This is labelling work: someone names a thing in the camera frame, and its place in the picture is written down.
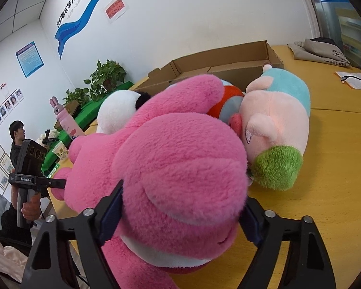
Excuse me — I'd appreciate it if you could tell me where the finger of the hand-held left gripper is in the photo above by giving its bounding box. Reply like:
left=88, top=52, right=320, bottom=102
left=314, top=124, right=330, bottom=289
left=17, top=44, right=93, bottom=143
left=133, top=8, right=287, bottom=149
left=47, top=177, right=66, bottom=190

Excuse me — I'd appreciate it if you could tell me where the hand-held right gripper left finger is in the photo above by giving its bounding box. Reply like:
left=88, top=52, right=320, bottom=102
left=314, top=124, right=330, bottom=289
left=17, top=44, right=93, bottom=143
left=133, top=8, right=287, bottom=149
left=20, top=179, right=124, bottom=289

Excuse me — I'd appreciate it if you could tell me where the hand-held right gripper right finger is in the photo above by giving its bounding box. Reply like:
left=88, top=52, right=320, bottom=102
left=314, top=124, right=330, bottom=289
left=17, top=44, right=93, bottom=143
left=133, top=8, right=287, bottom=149
left=239, top=197, right=337, bottom=289

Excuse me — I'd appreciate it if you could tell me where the pink plush bear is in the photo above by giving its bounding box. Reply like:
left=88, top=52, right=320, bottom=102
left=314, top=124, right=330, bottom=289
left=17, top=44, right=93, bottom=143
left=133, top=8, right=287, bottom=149
left=50, top=74, right=250, bottom=289

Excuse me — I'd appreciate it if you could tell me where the white plush toy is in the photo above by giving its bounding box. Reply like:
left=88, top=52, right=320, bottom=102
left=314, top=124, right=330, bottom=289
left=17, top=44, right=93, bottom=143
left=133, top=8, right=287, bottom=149
left=96, top=90, right=152, bottom=134

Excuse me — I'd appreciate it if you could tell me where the pink pig plush teal hat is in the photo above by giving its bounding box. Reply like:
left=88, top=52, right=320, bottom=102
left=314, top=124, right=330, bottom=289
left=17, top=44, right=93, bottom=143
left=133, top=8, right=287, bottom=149
left=229, top=63, right=312, bottom=191

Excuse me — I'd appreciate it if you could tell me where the cardboard box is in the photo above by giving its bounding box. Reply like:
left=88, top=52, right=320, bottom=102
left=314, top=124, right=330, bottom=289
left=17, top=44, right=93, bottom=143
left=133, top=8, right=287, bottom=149
left=132, top=40, right=285, bottom=97

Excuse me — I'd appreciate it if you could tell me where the person's left forearm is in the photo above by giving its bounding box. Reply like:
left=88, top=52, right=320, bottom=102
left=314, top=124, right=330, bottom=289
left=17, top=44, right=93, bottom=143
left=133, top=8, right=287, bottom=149
left=0, top=209, right=34, bottom=246

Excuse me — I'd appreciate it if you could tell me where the person's left hand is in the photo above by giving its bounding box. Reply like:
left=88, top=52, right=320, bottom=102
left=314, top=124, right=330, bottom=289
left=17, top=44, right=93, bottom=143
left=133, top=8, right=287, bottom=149
left=22, top=193, right=42, bottom=221

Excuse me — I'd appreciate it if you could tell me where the black device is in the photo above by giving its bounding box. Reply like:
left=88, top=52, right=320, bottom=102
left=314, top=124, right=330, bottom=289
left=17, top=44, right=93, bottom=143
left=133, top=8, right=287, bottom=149
left=41, top=129, right=60, bottom=145

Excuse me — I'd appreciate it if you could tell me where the paper cup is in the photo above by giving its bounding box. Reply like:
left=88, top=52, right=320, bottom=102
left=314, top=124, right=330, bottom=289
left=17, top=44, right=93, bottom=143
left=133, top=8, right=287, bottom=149
left=52, top=143, right=70, bottom=160

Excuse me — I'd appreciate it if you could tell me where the pink rabbit bottle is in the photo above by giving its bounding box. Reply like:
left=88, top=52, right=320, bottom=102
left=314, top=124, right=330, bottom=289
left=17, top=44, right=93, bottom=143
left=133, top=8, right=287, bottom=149
left=50, top=96, right=85, bottom=140

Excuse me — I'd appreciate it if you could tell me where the brown box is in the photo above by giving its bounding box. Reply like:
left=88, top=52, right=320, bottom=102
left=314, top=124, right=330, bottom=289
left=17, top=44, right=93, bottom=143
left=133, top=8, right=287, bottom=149
left=64, top=101, right=80, bottom=117

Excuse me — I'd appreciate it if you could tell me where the green table cover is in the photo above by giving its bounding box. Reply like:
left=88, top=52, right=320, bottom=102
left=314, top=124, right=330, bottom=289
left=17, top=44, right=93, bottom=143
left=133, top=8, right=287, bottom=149
left=40, top=81, right=134, bottom=178

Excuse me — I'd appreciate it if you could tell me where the small potted plant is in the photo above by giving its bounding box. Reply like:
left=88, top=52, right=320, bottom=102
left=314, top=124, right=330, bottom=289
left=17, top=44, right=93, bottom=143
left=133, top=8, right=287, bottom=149
left=63, top=88, right=91, bottom=107

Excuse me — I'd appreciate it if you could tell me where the person's beige jacket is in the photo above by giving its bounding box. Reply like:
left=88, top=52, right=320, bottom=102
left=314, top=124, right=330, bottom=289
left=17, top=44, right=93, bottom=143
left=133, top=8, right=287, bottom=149
left=0, top=241, right=31, bottom=281

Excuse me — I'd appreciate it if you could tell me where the large potted plant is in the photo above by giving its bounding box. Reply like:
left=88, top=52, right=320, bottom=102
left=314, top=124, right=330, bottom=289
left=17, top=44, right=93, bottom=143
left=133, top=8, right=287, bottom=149
left=84, top=59, right=127, bottom=100

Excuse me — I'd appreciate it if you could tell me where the red notice sheet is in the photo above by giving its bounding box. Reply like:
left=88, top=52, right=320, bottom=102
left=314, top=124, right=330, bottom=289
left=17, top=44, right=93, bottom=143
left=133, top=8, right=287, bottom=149
left=105, top=0, right=130, bottom=25

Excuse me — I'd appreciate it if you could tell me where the white paper sheet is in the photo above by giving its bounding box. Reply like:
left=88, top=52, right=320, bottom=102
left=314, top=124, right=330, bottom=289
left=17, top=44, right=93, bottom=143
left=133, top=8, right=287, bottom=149
left=335, top=71, right=361, bottom=90

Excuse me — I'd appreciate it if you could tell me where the grey cloth bag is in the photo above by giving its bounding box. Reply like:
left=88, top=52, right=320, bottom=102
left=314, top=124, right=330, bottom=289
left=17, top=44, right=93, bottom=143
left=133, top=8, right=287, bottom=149
left=288, top=38, right=352, bottom=67

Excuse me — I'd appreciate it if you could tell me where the glass partition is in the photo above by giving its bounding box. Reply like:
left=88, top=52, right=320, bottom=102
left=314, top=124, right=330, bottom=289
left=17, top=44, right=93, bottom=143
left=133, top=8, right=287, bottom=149
left=301, top=0, right=361, bottom=76

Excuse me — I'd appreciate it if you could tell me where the group of framed wall certificates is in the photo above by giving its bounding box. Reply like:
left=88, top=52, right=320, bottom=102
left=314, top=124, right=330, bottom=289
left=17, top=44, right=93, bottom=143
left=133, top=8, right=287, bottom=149
left=0, top=137, right=15, bottom=191

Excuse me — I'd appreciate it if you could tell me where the row of wall photos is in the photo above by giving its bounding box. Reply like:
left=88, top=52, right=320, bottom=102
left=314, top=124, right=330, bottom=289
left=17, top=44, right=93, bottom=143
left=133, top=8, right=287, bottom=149
left=0, top=84, right=25, bottom=136

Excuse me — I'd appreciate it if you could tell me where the blue wall poster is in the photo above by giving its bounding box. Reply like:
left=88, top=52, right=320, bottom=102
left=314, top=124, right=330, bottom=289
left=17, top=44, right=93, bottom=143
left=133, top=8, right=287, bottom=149
left=16, top=41, right=45, bottom=78

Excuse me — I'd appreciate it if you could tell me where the blue wave wall decal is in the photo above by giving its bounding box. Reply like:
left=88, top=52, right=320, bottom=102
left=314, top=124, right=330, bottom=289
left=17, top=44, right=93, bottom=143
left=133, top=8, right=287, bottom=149
left=54, top=0, right=133, bottom=61

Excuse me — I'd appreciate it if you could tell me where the black cable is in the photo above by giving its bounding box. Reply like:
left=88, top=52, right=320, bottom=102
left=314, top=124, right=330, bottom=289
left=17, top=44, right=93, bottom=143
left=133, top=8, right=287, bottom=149
left=341, top=74, right=361, bottom=86

